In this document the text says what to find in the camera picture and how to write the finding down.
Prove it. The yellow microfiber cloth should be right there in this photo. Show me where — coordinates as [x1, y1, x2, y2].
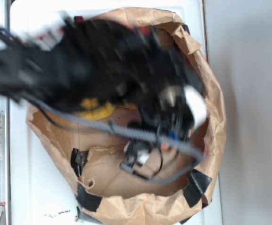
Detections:
[74, 97, 139, 121]

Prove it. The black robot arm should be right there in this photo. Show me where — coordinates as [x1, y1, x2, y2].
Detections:
[0, 19, 207, 173]

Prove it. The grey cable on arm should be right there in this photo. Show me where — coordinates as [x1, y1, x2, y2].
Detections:
[21, 93, 206, 184]

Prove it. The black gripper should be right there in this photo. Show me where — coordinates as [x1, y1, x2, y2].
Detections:
[112, 23, 207, 173]

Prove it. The brown paper bag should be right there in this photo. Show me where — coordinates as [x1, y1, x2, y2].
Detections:
[27, 7, 227, 225]

